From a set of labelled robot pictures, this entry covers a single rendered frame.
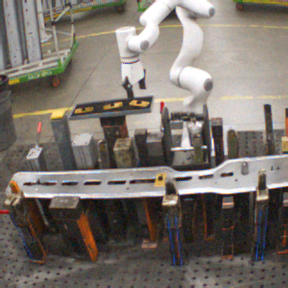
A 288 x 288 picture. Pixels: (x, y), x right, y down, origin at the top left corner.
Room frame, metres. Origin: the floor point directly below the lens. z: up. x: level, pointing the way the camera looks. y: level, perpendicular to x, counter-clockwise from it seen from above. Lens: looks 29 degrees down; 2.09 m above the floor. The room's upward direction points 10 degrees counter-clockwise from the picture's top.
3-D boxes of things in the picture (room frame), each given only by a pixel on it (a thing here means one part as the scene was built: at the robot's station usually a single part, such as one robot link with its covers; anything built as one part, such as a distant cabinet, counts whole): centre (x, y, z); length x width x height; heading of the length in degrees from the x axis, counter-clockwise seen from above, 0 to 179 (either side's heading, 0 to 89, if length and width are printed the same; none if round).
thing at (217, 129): (1.79, -0.31, 0.91); 0.07 x 0.05 x 0.42; 167
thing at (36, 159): (1.93, 0.50, 0.88); 0.11 x 0.10 x 0.36; 167
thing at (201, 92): (2.15, -0.29, 1.10); 0.19 x 0.12 x 0.24; 36
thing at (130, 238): (1.68, 0.17, 0.84); 0.13 x 0.11 x 0.29; 167
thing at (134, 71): (1.98, -0.01, 1.33); 0.10 x 0.07 x 0.11; 142
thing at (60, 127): (2.07, 0.36, 0.92); 0.08 x 0.08 x 0.44; 77
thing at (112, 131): (2.01, 0.11, 0.92); 0.10 x 0.08 x 0.45; 77
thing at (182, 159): (1.81, -0.18, 0.94); 0.18 x 0.13 x 0.49; 77
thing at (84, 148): (1.87, 0.25, 0.90); 0.13 x 0.10 x 0.41; 167
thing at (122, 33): (1.98, -0.01, 1.47); 0.09 x 0.08 x 0.13; 35
